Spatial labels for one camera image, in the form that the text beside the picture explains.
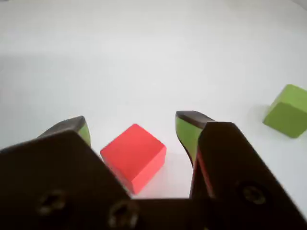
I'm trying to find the red cube block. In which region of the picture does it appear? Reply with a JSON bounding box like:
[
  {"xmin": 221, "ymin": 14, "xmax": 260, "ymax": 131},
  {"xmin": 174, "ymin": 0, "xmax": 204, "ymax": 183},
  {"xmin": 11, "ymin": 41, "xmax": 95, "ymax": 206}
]
[{"xmin": 99, "ymin": 123, "xmax": 167, "ymax": 195}]

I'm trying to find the green cube block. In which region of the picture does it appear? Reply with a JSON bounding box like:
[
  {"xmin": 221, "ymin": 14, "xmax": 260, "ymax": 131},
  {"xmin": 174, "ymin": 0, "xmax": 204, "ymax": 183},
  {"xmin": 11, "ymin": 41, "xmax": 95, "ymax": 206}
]
[{"xmin": 262, "ymin": 84, "xmax": 307, "ymax": 139}]

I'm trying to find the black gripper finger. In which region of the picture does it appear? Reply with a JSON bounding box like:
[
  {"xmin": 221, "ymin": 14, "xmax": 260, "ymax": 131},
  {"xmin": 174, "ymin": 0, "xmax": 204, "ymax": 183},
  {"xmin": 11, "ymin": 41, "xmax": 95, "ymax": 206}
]
[
  {"xmin": 0, "ymin": 115, "xmax": 140, "ymax": 230},
  {"xmin": 175, "ymin": 110, "xmax": 307, "ymax": 230}
]

